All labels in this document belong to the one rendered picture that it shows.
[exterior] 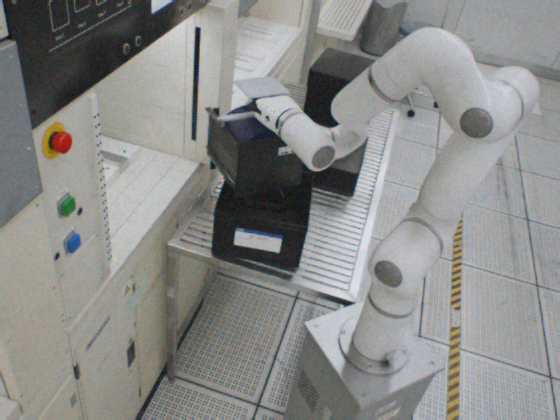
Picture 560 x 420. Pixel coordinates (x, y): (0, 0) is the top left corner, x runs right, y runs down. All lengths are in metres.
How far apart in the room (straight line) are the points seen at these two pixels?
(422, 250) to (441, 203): 0.12
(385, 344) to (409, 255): 0.34
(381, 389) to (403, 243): 0.43
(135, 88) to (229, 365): 1.18
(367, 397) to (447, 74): 0.80
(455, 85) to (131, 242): 0.95
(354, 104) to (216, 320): 1.54
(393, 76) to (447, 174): 0.21
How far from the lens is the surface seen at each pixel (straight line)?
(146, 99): 1.78
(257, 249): 1.58
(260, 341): 2.37
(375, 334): 1.36
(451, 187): 1.06
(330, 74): 2.21
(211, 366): 2.28
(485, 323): 2.81
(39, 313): 1.17
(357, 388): 1.39
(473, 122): 0.92
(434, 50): 1.00
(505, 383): 2.62
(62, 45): 0.98
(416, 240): 1.16
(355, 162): 1.95
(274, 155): 1.43
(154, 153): 1.84
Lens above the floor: 1.90
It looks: 39 degrees down
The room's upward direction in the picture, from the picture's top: 10 degrees clockwise
